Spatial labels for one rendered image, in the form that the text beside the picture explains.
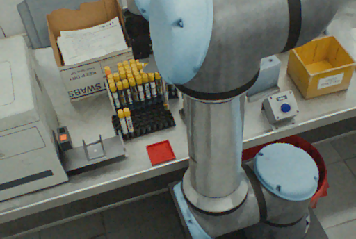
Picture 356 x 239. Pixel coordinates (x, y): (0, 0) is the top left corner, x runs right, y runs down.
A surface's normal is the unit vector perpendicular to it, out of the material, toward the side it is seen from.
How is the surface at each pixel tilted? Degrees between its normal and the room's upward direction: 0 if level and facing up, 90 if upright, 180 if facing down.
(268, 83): 90
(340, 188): 0
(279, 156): 8
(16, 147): 90
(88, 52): 1
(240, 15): 55
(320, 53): 90
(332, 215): 0
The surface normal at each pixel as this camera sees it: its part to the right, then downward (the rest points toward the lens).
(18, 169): 0.27, 0.73
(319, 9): 0.45, 0.43
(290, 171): 0.02, -0.60
